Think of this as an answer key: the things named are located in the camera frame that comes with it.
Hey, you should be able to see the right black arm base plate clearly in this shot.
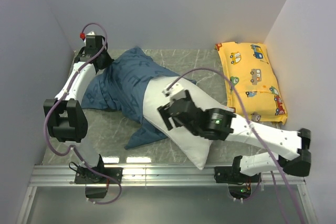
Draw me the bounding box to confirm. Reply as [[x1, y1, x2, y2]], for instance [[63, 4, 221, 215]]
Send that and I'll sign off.
[[214, 166, 261, 203]]

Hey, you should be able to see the yellow car print pillow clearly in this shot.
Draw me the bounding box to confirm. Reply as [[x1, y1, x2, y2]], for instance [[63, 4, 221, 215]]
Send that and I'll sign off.
[[215, 42, 288, 124]]

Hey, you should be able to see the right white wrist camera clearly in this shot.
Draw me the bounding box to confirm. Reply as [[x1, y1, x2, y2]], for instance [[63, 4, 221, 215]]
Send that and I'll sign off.
[[162, 82, 186, 102]]

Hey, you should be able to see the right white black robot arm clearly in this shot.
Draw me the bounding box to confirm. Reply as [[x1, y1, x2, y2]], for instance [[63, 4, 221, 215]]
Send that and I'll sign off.
[[158, 89, 311, 182]]

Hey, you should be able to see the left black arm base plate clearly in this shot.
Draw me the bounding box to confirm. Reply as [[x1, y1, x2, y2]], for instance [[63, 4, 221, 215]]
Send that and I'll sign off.
[[74, 167, 123, 199]]

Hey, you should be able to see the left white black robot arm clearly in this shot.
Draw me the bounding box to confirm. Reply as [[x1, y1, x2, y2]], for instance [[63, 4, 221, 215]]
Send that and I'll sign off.
[[43, 33, 113, 184]]

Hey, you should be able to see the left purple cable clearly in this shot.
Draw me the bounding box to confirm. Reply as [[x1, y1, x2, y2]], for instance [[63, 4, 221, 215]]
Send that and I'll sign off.
[[43, 23, 123, 206]]

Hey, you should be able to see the blue cartoon mouse pillowcase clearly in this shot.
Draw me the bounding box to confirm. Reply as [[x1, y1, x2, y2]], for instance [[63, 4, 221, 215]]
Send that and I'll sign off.
[[81, 46, 197, 150]]

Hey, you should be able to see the aluminium mounting rail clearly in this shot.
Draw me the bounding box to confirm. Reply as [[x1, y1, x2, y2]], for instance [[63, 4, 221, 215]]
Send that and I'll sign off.
[[28, 163, 307, 187]]

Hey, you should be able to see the white pillow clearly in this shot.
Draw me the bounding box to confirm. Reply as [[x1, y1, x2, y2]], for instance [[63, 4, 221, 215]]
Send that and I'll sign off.
[[143, 77, 230, 170]]

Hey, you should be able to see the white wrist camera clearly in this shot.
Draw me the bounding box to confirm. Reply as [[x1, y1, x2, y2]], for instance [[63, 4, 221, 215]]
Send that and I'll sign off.
[[79, 31, 96, 41], [162, 82, 186, 102]]

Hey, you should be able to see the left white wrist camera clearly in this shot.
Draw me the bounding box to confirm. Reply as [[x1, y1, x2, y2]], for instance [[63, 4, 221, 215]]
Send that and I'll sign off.
[[79, 31, 96, 41]]

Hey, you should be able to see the purple cable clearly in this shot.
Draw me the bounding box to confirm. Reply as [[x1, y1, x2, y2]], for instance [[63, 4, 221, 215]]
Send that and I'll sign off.
[[165, 67, 305, 224], [43, 23, 123, 206]]

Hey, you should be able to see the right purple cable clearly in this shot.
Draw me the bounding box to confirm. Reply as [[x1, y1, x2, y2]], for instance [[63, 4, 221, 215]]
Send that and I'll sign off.
[[165, 67, 305, 224]]

